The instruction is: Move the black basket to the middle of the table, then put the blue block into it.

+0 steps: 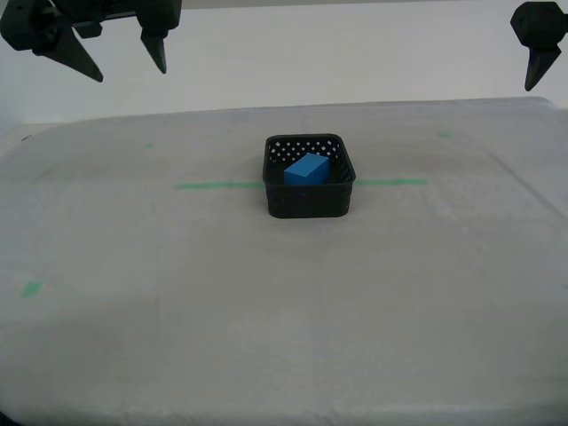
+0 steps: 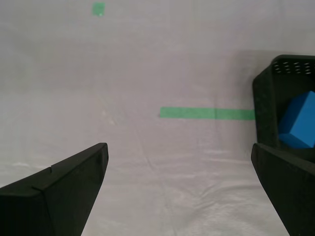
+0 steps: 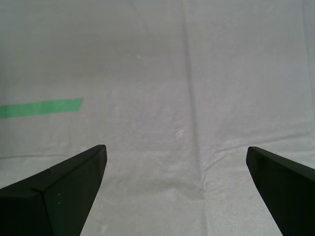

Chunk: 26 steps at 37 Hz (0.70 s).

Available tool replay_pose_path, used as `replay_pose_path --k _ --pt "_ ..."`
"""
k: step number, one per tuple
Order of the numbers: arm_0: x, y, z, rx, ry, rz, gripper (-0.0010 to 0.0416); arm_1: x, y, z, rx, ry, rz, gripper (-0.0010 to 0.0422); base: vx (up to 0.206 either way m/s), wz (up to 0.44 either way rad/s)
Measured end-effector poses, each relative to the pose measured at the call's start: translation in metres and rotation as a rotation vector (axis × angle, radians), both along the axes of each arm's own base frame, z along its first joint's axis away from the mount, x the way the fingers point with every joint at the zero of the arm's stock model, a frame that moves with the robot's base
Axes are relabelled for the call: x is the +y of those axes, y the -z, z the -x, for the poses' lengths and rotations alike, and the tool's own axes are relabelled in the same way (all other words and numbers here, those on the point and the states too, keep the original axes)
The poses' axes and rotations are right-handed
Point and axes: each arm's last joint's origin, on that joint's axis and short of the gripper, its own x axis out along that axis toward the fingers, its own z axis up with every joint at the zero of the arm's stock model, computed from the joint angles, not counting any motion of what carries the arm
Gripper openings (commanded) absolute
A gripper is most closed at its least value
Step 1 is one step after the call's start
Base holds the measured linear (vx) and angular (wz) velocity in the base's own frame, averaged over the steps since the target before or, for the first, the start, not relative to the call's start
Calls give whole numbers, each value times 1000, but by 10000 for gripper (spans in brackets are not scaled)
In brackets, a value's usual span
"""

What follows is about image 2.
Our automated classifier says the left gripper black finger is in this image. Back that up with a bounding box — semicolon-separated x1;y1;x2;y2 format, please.
251;143;315;236
0;143;109;236

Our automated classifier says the blue rectangular block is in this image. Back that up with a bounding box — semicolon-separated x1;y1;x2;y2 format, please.
279;90;315;149

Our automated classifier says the black perforated plastic basket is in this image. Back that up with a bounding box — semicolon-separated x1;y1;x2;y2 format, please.
252;54;315;163

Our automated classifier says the long green tape strip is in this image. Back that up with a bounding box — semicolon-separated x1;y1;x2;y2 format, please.
160;107;256;120

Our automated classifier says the tiny green tape mark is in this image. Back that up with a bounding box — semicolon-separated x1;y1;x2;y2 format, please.
92;2;106;17

